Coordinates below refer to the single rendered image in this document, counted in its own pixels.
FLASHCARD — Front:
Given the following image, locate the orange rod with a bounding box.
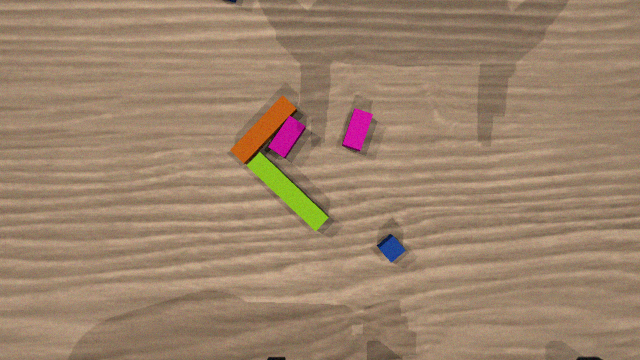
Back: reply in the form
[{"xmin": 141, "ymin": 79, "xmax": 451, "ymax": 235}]
[{"xmin": 230, "ymin": 95, "xmax": 297, "ymax": 164}]

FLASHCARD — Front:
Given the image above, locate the lime green rod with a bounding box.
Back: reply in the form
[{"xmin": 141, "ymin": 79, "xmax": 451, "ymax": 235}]
[{"xmin": 247, "ymin": 152, "xmax": 329, "ymax": 231}]

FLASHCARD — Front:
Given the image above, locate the magenta rectangular block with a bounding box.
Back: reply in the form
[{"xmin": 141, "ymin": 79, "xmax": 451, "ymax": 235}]
[
  {"xmin": 268, "ymin": 116, "xmax": 306, "ymax": 158},
  {"xmin": 342, "ymin": 108, "xmax": 373, "ymax": 151}
]

